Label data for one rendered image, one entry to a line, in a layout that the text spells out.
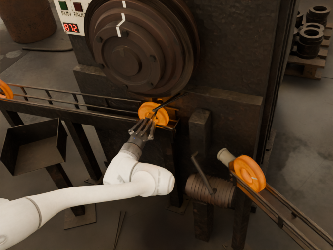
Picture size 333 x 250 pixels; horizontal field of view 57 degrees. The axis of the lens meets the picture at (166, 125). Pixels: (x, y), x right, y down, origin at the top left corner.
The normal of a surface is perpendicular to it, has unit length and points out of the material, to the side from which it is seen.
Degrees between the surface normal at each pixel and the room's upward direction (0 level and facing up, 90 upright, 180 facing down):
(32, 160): 5
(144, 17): 37
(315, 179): 0
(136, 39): 90
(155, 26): 48
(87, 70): 0
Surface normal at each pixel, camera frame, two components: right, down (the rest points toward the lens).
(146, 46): -0.40, 0.67
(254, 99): -0.11, -0.71
